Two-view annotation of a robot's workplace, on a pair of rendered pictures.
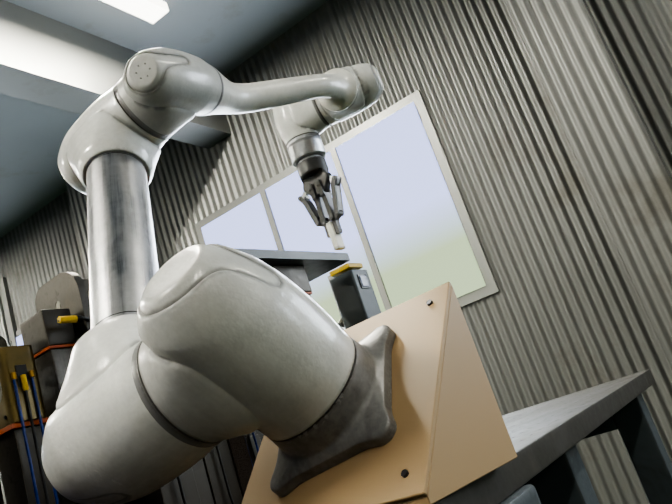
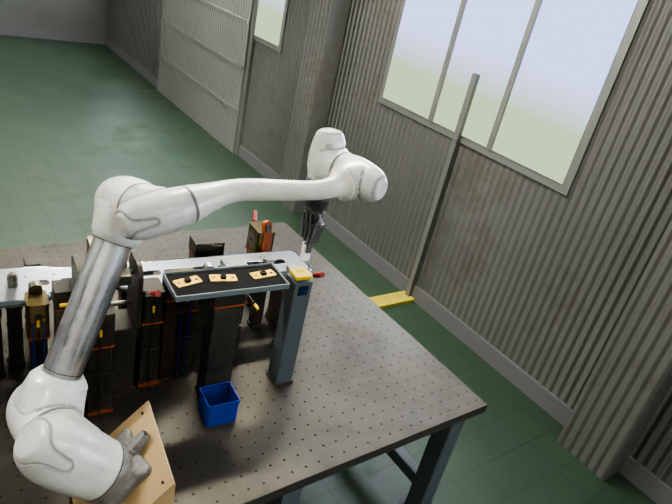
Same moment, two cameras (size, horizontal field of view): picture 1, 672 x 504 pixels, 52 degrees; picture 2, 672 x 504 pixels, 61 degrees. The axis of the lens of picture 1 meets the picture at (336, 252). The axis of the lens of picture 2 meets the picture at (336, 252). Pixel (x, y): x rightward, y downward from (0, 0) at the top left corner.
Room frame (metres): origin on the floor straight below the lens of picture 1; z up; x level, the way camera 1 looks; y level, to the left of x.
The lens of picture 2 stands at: (0.06, -0.70, 2.11)
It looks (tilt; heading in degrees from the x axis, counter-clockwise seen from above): 27 degrees down; 21
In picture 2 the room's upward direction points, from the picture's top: 13 degrees clockwise
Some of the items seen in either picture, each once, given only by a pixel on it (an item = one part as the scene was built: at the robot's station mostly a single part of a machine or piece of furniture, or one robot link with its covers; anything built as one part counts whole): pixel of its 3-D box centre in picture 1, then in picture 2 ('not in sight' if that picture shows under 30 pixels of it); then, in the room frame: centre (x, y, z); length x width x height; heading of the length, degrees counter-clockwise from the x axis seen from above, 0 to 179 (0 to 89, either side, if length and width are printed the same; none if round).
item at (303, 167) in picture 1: (315, 178); (315, 208); (1.60, -0.01, 1.40); 0.08 x 0.07 x 0.09; 57
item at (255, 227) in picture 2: not in sight; (254, 262); (1.98, 0.38, 0.88); 0.14 x 0.09 x 0.36; 57
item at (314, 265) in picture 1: (273, 268); (227, 280); (1.38, 0.13, 1.16); 0.37 x 0.14 x 0.02; 147
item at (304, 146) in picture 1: (307, 152); not in sight; (1.60, -0.01, 1.47); 0.09 x 0.09 x 0.06
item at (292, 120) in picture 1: (298, 112); (329, 155); (1.60, -0.02, 1.58); 0.13 x 0.11 x 0.16; 70
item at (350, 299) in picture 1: (378, 363); (289, 330); (1.60, -0.01, 0.92); 0.08 x 0.08 x 0.44; 57
